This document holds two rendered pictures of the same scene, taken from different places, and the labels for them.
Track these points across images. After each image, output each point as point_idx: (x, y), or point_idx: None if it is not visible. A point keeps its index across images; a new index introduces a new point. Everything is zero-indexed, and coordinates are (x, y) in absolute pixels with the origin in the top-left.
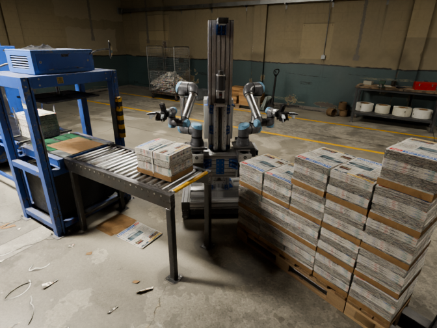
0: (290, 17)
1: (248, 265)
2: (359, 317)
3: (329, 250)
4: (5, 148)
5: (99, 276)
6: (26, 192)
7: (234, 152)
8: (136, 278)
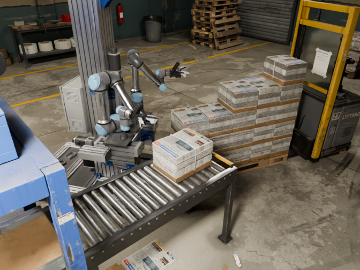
0: None
1: (219, 191)
2: (276, 160)
3: (260, 138)
4: None
5: None
6: None
7: (136, 126)
8: (219, 266)
